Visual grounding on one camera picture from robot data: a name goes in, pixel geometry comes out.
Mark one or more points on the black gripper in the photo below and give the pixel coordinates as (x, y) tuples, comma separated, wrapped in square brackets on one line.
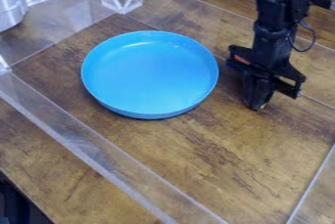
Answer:
[(265, 67)]

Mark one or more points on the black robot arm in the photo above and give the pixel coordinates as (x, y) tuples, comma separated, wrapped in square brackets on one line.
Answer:
[(277, 14)]

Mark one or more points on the blue round tray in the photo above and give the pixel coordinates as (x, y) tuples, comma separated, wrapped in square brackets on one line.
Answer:
[(148, 74)]

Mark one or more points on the clear acrylic enclosure panel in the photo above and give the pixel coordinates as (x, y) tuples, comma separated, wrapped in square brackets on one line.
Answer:
[(160, 198)]

